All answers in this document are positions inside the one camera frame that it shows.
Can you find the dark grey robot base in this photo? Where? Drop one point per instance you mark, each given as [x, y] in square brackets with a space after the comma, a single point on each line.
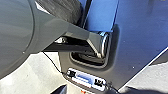
[140, 36]

